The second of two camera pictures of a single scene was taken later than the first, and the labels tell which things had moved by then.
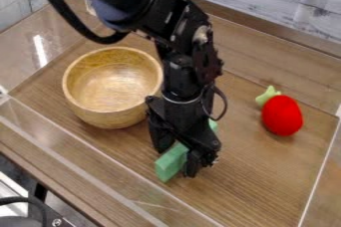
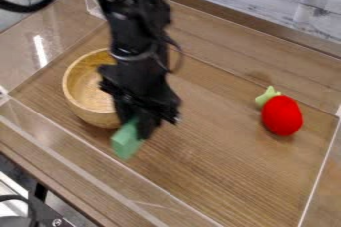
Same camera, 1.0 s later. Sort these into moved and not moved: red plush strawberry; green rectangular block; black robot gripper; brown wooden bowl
Moved: black robot gripper; green rectangular block
Not moved: brown wooden bowl; red plush strawberry
